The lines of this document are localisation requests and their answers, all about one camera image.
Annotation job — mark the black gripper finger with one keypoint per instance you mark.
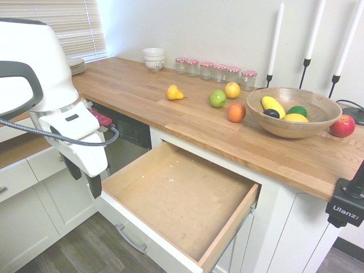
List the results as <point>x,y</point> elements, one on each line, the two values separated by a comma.
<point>95,186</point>
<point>75,171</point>

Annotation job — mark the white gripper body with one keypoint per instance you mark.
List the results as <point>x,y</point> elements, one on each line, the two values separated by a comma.
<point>82,153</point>

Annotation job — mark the white drawer with wooden inside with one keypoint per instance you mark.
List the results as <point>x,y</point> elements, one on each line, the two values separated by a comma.
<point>182,196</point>

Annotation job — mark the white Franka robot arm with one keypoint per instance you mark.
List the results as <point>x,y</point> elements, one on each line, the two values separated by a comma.
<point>34,57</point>

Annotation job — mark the stainless steel dishwasher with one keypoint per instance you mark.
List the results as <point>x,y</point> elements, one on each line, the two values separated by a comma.
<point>128,148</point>

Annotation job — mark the stack of white plates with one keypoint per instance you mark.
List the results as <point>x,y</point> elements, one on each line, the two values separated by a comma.
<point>77,66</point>

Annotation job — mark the yellow pear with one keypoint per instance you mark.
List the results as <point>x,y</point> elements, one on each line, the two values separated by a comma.
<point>173,92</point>

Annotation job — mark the white bowl with black print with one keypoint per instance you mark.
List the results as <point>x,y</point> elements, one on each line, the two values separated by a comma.
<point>154,66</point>

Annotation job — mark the plain white bowl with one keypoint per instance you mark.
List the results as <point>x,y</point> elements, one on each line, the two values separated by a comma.
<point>153,51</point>
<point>153,58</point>

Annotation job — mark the white window blind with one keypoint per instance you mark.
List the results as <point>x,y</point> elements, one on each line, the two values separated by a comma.
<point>71,25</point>

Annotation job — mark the glass jar red checkered lid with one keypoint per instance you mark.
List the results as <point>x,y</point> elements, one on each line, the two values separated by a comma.
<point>192,69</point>
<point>206,71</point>
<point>219,74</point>
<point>233,72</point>
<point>248,82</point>
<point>181,66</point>

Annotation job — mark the green apple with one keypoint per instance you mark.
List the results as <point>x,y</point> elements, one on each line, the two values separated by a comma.
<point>217,98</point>

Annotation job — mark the orange red peach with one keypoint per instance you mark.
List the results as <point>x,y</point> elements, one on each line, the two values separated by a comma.
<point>236,112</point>

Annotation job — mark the yellow apple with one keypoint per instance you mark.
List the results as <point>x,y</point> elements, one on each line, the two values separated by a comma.
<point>232,90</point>

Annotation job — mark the black avocado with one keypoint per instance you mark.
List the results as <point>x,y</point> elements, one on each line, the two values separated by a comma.
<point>271,113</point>

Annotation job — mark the yellow banana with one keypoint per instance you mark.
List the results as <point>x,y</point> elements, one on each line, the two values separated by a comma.
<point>273,105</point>

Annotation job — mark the black candle holder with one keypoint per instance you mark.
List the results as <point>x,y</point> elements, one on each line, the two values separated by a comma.
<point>269,80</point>
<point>336,79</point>
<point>306,63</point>

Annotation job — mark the large wooden bowl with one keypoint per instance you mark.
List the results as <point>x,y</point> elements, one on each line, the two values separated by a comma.
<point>293,129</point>

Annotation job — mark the yellow lemon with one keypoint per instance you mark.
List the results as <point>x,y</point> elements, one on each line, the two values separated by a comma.
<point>295,118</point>

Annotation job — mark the green lime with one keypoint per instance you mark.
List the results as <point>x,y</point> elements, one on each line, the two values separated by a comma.
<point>297,110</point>

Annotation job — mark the tall white candle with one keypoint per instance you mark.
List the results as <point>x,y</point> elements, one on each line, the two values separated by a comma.
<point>315,28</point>
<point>348,39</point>
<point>276,39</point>

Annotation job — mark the black Ulanzi clamp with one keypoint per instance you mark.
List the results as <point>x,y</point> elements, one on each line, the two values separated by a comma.
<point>344,209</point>

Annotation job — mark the red apple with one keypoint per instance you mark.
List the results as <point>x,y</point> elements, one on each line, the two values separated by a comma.
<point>342,126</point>

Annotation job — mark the black round stand base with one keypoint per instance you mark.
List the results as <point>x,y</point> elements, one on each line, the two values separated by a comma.
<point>355,116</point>

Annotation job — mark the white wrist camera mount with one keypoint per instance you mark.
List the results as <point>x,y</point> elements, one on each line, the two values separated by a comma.
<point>57,122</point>

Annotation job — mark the black camera stand pole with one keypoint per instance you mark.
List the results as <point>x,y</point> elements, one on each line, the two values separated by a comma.
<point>357,182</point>

